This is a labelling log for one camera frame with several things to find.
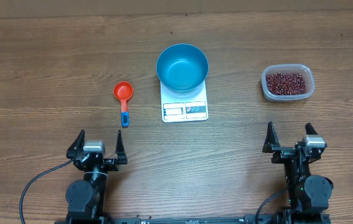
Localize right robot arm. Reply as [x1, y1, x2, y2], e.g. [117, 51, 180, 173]
[255, 122, 334, 223]

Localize blue metal bowl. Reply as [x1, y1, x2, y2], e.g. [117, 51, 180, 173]
[156, 44, 209, 93]

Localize red beans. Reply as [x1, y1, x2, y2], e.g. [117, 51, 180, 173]
[265, 73, 307, 95]

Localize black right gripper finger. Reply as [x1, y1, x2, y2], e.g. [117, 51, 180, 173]
[305, 123, 318, 135]
[262, 121, 280, 153]

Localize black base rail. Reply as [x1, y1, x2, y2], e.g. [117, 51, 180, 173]
[54, 214, 332, 224]

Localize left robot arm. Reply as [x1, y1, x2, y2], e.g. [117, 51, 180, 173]
[65, 130, 128, 223]

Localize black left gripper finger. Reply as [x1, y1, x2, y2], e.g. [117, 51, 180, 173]
[115, 130, 128, 164]
[66, 129, 85, 159]

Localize clear plastic container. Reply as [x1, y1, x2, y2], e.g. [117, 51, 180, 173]
[261, 64, 315, 101]

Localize orange scoop with blue handle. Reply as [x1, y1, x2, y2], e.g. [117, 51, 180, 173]
[113, 82, 133, 128]

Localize white digital kitchen scale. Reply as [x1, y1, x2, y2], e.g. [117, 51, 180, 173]
[160, 82, 209, 123]

